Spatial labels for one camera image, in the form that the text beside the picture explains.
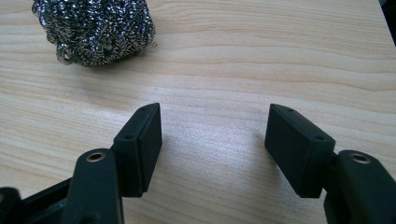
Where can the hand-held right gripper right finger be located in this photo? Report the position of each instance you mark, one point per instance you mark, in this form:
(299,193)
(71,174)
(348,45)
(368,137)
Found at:
(299,149)

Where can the steel wool scouring ball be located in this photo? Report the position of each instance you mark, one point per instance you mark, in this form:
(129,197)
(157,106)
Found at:
(95,29)

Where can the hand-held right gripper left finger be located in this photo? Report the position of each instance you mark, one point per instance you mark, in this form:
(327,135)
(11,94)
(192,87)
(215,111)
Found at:
(137,155)

